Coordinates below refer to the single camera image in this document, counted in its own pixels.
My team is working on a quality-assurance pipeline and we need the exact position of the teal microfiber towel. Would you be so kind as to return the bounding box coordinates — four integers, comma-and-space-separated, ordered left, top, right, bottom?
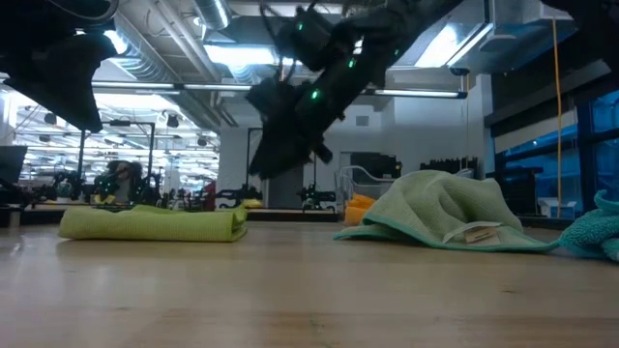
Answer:
556, 188, 619, 265

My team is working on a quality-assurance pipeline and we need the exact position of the orange microfiber towel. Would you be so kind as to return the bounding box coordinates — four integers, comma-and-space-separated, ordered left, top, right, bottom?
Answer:
342, 192, 378, 227

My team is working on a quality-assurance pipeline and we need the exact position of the lime green microfiber towel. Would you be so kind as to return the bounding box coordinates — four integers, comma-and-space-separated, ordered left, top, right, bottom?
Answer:
57, 203, 250, 244

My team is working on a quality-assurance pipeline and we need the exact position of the black cabinet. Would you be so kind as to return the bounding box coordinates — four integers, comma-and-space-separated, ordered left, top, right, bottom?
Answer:
486, 167, 545, 218

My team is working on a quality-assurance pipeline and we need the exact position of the yellow hanging cable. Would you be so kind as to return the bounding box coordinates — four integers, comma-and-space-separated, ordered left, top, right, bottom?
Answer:
552, 18, 566, 219

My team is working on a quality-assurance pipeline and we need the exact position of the round silver air duct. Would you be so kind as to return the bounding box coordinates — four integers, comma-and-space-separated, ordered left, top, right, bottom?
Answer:
194, 0, 233, 30

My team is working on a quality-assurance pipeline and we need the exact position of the clear plastic bin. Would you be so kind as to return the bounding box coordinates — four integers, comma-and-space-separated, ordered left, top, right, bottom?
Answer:
334, 164, 476, 214

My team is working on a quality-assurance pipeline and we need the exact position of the person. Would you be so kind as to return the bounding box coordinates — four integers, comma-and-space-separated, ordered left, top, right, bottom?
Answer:
103, 159, 145, 204

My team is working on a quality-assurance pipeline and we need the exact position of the pale green towel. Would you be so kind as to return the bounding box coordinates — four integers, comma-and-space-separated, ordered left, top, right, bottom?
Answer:
330, 169, 561, 254

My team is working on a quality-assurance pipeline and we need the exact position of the long ceiling light bar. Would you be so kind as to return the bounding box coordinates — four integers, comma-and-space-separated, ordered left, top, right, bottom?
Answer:
91, 79, 469, 101

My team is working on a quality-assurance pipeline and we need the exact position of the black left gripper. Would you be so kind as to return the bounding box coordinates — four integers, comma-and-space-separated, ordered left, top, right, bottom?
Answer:
0, 0, 120, 135

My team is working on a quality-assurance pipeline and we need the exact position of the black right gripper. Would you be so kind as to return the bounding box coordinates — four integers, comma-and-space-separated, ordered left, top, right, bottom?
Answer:
245, 51, 389, 182

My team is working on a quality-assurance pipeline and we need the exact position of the white box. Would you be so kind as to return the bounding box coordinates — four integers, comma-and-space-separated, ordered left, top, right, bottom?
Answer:
538, 198, 577, 222

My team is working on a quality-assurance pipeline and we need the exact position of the black rack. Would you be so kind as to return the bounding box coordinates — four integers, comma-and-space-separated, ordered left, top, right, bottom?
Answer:
419, 157, 481, 183

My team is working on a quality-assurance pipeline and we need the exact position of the dark monitor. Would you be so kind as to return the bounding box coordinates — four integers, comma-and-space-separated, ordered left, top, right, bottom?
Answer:
0, 144, 29, 185

